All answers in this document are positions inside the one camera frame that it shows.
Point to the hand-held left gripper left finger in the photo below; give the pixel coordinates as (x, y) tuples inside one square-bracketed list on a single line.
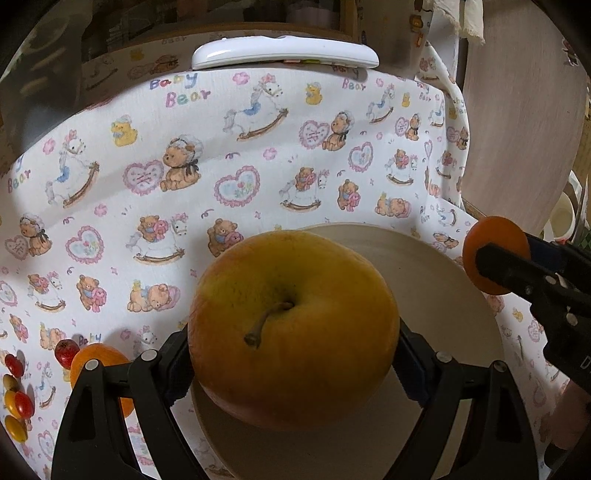
[(179, 385)]

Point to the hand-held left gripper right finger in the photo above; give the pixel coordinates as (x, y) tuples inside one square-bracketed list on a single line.
[(411, 371)]

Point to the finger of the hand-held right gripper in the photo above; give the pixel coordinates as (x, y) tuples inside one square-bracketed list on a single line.
[(550, 253), (508, 267)]

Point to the orange tangerine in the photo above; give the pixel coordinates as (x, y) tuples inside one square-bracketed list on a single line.
[(99, 353), (489, 233)]

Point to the cream round plate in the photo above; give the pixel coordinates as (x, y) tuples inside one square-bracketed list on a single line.
[(438, 286)]

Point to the dark red hawthorn fruit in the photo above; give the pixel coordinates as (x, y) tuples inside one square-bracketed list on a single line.
[(66, 353)]

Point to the large yellow-red apple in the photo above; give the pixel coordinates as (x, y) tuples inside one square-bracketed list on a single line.
[(300, 277)]

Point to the red cherry tomato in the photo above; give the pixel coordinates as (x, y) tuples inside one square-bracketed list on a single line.
[(24, 404), (14, 364)]

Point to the yellow-green small fruit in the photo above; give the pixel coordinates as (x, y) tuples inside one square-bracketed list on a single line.
[(9, 382)]

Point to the white cup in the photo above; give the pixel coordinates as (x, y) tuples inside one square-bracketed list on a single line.
[(561, 217)]

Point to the round wooden board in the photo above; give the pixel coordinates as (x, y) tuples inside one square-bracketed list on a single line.
[(517, 115)]

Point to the yellow cherry tomato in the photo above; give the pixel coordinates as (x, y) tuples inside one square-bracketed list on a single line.
[(9, 400)]

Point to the bear printed cloth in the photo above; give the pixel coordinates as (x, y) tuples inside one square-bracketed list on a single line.
[(138, 115)]

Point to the white remote control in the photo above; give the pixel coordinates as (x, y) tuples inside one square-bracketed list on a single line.
[(277, 53)]

